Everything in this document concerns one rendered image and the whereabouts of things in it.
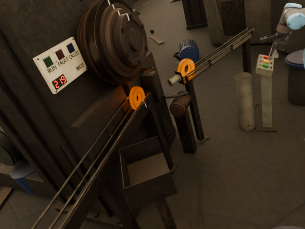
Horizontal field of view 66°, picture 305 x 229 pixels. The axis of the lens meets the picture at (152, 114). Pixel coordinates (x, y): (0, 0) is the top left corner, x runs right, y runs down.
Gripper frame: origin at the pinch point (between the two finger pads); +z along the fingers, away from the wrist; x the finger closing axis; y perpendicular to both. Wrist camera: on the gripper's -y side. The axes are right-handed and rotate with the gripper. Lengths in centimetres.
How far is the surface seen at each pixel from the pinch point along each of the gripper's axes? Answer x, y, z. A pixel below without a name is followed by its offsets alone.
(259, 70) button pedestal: -4.6, -3.3, 8.2
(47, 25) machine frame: -91, -105, -33
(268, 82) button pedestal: 2.4, 6.8, 19.8
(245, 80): -2.3, -10.1, 19.5
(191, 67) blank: -13, -51, 14
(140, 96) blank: -58, -73, 19
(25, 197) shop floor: -110, -165, 130
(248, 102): -2.0, -2.3, 38.7
